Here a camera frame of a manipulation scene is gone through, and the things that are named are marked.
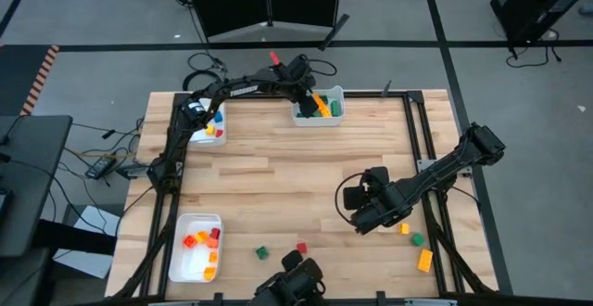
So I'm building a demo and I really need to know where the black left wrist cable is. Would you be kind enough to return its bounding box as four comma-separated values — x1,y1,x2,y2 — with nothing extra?
308,57,338,78

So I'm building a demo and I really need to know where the black side desk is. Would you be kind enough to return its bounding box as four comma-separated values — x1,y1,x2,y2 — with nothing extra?
0,114,74,257

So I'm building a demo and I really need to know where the black aluminium table frame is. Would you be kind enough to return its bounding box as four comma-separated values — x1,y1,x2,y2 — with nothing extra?
110,79,499,306

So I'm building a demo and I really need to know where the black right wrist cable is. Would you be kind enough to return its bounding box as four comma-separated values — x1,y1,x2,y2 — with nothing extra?
334,172,368,226

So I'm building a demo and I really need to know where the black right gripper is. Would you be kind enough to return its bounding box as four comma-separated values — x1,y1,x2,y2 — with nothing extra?
343,180,414,236

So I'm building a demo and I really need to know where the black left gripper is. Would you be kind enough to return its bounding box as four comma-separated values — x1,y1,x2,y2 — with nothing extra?
271,54,320,119

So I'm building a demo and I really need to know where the black equipment cart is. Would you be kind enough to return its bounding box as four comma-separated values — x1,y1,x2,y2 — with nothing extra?
481,0,593,43

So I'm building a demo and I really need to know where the black coiled cable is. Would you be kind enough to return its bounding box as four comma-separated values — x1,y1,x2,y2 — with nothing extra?
182,51,229,93

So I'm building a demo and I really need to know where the white plastic bin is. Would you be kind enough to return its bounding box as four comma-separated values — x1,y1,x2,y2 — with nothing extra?
167,212,224,283
187,96,228,148
290,85,347,128

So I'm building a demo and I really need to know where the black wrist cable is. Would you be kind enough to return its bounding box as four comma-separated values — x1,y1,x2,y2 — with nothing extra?
334,172,368,226
308,57,338,78

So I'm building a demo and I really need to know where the black floor cable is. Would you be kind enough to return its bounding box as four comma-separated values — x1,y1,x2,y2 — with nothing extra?
504,28,563,70

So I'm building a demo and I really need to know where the black power brick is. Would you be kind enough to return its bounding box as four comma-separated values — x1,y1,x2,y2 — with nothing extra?
85,156,118,181

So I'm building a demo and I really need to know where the black folding partition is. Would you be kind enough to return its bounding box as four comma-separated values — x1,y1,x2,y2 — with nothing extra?
183,0,351,51

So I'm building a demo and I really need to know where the black mat striped edge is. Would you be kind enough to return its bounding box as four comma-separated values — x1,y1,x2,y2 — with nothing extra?
0,45,60,116

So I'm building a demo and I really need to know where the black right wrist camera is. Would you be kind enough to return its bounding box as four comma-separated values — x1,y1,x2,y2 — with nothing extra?
364,166,390,187

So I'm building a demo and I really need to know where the white paper sheet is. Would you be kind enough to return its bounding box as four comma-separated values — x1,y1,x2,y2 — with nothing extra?
53,203,125,279

